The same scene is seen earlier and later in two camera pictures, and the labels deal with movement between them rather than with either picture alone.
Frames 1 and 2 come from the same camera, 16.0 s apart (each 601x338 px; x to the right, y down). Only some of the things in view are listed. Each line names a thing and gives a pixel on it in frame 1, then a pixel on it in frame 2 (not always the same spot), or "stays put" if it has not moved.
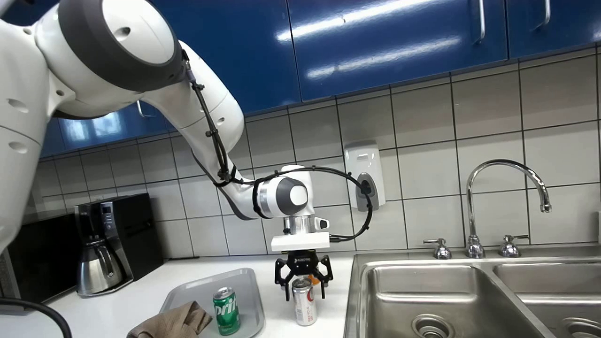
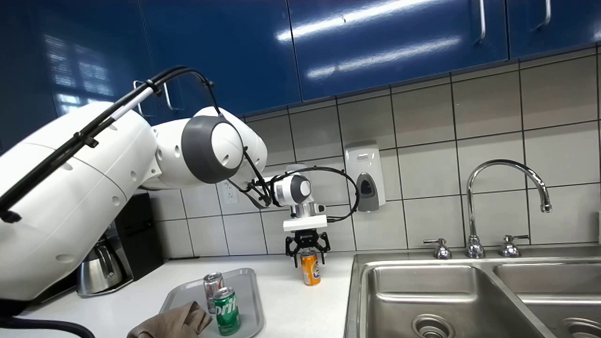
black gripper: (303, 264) to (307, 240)
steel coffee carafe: (99, 272) stays put
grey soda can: (305, 302) to (213, 287)
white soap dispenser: (365, 167) stays put
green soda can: (226, 311) stays put
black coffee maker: (125, 221) stays put
